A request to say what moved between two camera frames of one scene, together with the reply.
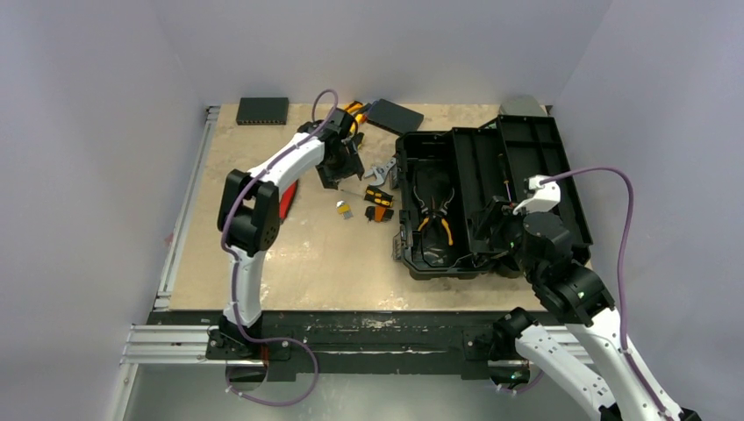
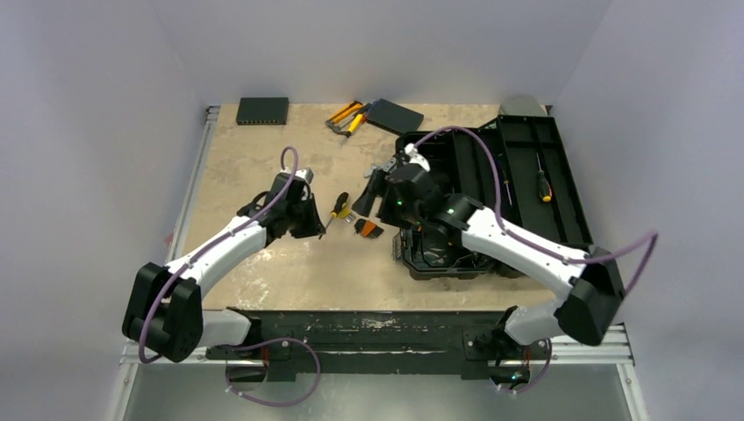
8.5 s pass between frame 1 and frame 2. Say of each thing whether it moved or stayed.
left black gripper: moved
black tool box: stayed
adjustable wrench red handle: stayed
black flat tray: stayed
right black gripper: moved
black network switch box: stayed
